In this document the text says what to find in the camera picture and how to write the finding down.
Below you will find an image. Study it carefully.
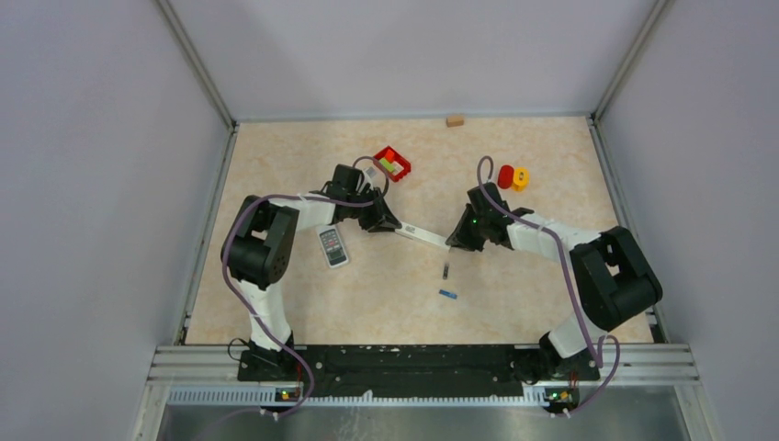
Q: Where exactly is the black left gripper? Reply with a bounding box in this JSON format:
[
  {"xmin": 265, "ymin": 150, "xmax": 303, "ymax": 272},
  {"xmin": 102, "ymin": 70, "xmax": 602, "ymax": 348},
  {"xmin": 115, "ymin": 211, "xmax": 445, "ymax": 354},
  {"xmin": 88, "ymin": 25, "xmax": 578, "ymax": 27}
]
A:
[{"xmin": 346, "ymin": 188, "xmax": 400, "ymax": 233}]

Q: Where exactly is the grey remote control with buttons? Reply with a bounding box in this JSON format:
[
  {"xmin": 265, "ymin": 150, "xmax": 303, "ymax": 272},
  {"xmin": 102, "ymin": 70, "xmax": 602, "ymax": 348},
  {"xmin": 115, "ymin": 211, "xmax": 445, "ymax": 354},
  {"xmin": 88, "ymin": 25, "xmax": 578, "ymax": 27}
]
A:
[{"xmin": 316, "ymin": 225, "xmax": 349, "ymax": 269}]

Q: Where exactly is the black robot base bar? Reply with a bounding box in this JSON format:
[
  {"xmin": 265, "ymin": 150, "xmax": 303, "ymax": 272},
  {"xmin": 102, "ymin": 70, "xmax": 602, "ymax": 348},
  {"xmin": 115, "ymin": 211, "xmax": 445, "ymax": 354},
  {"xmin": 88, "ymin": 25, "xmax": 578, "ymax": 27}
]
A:
[{"xmin": 237, "ymin": 345, "xmax": 600, "ymax": 398}]

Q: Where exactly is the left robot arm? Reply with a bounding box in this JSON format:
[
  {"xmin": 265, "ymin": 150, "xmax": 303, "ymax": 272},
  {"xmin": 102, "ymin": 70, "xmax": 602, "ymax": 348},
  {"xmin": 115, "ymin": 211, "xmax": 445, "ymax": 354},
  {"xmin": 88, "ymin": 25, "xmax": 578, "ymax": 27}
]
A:
[{"xmin": 220, "ymin": 164, "xmax": 401, "ymax": 380}]

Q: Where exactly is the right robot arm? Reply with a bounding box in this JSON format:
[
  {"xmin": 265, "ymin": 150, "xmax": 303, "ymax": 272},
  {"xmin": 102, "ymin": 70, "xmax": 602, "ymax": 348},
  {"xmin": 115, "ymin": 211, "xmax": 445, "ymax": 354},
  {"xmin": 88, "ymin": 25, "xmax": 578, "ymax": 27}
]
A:
[{"xmin": 446, "ymin": 183, "xmax": 663, "ymax": 379}]

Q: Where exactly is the blue AAA battery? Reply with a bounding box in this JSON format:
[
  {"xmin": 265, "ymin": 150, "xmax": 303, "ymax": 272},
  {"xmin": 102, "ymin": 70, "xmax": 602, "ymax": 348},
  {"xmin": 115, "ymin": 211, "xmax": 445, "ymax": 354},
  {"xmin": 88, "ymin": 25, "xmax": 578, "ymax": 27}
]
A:
[{"xmin": 438, "ymin": 289, "xmax": 457, "ymax": 300}]

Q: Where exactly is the red toy bin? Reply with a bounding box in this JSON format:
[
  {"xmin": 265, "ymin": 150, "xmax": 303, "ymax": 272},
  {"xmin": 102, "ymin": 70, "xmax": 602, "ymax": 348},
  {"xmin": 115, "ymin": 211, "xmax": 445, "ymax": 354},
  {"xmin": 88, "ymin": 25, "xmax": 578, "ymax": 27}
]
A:
[{"xmin": 374, "ymin": 145, "xmax": 412, "ymax": 183}]

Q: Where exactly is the red oval toy block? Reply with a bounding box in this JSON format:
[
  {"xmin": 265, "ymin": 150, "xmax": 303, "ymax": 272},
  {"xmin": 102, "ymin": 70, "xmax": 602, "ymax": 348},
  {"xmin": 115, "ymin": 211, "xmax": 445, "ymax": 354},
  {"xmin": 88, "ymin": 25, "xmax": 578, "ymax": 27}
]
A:
[{"xmin": 497, "ymin": 164, "xmax": 515, "ymax": 189}]

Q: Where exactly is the tan wooden block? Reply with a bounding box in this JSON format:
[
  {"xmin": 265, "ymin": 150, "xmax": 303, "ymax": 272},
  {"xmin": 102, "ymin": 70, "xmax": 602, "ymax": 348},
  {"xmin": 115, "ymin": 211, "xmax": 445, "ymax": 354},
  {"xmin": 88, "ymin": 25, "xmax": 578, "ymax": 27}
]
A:
[{"xmin": 446, "ymin": 115, "xmax": 465, "ymax": 128}]

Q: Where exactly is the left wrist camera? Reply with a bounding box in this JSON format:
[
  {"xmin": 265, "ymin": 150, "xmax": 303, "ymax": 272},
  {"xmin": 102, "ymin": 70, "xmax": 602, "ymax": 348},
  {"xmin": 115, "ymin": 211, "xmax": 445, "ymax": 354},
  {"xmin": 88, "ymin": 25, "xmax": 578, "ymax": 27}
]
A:
[{"xmin": 362, "ymin": 166, "xmax": 378, "ymax": 189}]

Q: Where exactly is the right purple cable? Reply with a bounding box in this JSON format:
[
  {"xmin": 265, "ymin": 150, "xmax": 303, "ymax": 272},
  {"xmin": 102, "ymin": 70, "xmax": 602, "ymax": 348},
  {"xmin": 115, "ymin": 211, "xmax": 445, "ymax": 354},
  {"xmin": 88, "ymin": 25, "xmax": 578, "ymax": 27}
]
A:
[{"xmin": 476, "ymin": 155, "xmax": 622, "ymax": 417}]

